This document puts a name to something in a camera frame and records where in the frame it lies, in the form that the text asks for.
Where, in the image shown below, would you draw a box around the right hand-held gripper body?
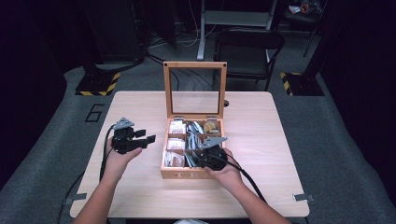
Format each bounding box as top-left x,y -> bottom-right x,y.
196,136 -> 228,172

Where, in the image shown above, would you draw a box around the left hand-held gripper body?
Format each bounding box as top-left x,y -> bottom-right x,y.
111,117 -> 139,155

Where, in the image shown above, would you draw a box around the pile of white tea sachets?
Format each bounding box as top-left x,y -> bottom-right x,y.
163,120 -> 222,169

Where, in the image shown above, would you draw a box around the wooden tea box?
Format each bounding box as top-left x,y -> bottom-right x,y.
159,61 -> 229,180

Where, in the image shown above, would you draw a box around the person's right hand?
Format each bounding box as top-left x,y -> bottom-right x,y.
204,148 -> 246,192

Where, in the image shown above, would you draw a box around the person's left hand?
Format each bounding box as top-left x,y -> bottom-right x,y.
104,138 -> 143,184

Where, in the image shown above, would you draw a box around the yellow tea packet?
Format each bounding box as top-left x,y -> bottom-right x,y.
204,121 -> 220,134

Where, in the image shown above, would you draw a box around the red label white tea packet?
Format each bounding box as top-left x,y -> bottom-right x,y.
169,120 -> 187,135

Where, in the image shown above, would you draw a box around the white object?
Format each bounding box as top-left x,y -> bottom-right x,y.
173,218 -> 210,224

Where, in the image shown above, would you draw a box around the black stand with striped base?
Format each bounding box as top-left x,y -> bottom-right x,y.
75,0 -> 121,97
279,0 -> 331,97

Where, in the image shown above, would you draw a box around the grey tape strip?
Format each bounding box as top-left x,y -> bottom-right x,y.
293,193 -> 315,203
64,192 -> 88,205

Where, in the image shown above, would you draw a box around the black folding chair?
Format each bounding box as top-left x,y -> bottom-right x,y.
212,27 -> 286,91

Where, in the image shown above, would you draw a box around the black cabinet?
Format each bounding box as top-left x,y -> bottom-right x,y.
82,0 -> 149,64

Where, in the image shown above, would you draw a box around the dark shelf with clutter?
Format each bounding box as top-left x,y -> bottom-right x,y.
279,0 -> 325,32

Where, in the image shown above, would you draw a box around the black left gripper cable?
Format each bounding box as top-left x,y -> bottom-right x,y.
57,123 -> 119,224

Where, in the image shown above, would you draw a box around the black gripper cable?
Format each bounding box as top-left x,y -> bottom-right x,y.
57,123 -> 119,224
213,153 -> 268,203

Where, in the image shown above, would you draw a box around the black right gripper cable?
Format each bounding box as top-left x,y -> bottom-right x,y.
213,153 -> 268,203

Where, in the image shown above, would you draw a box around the black floor cables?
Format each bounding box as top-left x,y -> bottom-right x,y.
146,52 -> 219,91

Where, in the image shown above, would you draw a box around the white cables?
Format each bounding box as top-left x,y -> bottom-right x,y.
148,0 -> 219,49

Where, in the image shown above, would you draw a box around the white desk frame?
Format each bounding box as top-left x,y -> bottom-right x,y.
196,0 -> 278,62

